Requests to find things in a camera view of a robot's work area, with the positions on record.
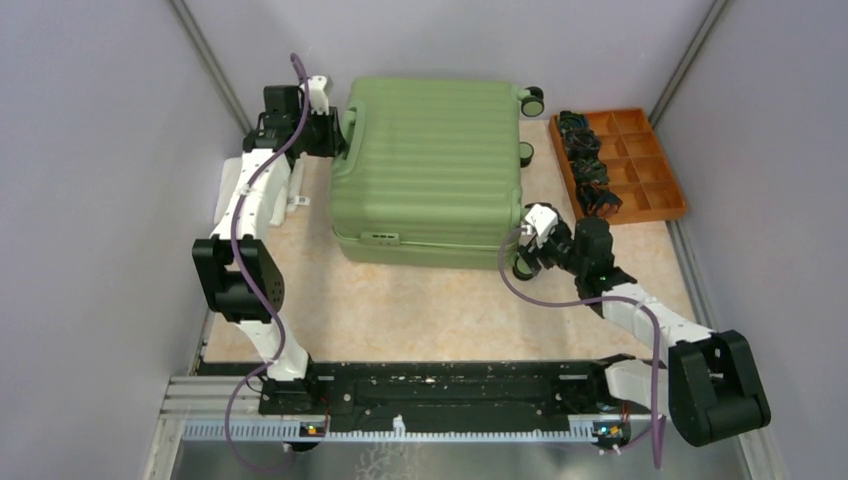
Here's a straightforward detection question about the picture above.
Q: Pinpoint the white folded towel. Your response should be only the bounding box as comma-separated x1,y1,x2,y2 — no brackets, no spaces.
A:
213,153,310,239

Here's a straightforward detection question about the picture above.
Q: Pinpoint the orange compartment tray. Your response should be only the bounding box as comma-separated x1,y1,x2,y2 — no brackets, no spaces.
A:
548,108,688,225

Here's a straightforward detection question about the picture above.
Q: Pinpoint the suitcase wheel front right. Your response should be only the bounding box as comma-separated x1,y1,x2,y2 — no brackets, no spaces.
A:
512,256,538,282

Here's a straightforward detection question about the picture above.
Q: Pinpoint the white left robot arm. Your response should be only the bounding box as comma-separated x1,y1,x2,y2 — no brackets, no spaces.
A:
192,76,345,414

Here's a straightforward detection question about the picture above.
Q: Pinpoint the green suitcase blue lining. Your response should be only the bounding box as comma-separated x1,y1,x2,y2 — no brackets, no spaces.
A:
328,76,525,270

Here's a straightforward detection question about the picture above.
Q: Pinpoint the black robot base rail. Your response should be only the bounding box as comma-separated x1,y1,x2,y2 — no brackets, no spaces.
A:
259,360,622,434

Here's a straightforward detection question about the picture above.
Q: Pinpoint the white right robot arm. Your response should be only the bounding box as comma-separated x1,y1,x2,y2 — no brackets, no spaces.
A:
498,203,772,447

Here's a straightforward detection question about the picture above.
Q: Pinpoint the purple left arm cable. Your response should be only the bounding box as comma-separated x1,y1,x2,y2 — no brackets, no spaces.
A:
223,52,313,475

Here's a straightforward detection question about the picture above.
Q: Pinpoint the white slotted cable duct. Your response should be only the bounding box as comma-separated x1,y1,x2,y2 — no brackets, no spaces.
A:
182,416,630,444

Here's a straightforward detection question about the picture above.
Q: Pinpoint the dark bundle in tray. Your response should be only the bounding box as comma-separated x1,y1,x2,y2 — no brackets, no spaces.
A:
576,184,623,219
563,129,602,161
571,157,610,187
556,110,589,137

